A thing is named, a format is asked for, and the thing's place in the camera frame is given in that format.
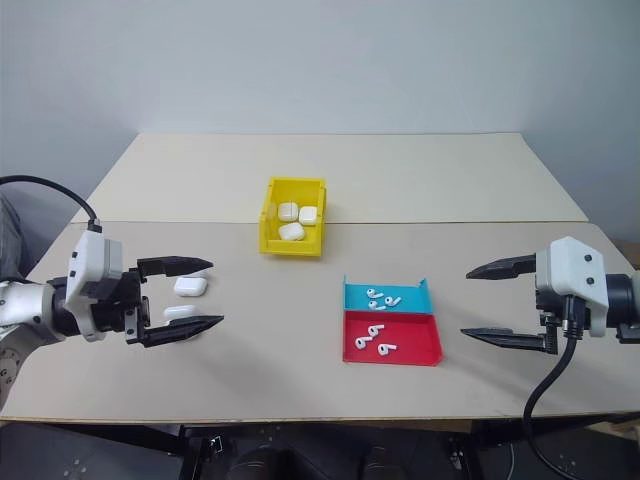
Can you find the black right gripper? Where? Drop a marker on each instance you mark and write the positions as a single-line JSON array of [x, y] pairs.
[[547, 310]]

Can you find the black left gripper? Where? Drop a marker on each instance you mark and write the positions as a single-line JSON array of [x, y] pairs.
[[112, 305]]

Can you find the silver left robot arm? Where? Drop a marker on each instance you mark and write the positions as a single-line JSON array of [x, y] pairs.
[[20, 305]]

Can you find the yellow plastic bin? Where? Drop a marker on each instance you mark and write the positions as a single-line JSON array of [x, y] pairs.
[[292, 247]]

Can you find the red plastic tray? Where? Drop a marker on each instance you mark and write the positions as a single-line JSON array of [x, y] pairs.
[[415, 340]]

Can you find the blue plastic tray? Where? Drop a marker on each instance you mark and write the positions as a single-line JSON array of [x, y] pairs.
[[405, 300]]

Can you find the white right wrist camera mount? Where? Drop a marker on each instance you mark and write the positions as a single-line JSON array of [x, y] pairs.
[[575, 270]]

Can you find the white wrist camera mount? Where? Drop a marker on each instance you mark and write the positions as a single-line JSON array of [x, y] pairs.
[[95, 260], [575, 270]]

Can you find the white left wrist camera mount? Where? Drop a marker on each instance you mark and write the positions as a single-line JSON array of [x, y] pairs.
[[95, 260]]

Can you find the black table frame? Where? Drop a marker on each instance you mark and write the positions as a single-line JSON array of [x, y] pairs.
[[350, 435]]

